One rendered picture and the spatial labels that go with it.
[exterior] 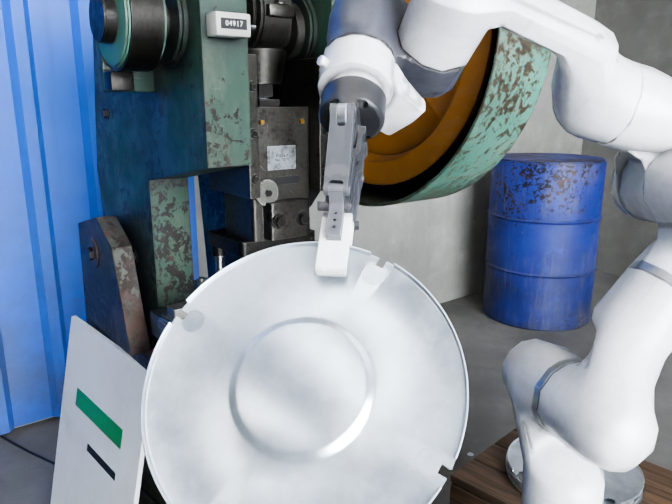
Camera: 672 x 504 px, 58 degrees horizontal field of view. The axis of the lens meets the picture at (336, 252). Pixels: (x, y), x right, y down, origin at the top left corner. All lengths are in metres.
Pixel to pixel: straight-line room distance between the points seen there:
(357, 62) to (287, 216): 0.66
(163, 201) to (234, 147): 0.33
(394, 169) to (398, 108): 0.79
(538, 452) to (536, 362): 0.13
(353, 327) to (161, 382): 0.18
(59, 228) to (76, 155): 0.27
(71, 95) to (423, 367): 2.00
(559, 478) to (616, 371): 0.18
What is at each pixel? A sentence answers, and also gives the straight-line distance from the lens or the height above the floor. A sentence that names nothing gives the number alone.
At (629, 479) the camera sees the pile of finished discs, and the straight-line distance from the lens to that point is 1.57.
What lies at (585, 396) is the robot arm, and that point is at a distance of 0.85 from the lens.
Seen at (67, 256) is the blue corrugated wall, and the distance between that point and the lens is 2.44.
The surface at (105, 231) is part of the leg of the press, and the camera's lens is 1.60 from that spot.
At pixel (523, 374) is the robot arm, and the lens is 0.93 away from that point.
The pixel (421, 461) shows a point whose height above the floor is 0.90.
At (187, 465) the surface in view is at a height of 0.89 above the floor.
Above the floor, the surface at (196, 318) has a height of 0.98.
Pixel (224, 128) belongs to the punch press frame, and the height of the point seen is 1.13.
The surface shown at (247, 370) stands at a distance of 0.57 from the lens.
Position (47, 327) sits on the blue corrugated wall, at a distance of 2.47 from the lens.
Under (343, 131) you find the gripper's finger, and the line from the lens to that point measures 0.62.
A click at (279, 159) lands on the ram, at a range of 1.32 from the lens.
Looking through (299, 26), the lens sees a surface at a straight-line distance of 1.38.
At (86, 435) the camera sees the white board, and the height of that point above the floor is 0.32.
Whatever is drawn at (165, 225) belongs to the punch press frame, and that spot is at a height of 0.90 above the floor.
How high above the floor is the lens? 1.19
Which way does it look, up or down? 14 degrees down
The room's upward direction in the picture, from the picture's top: straight up
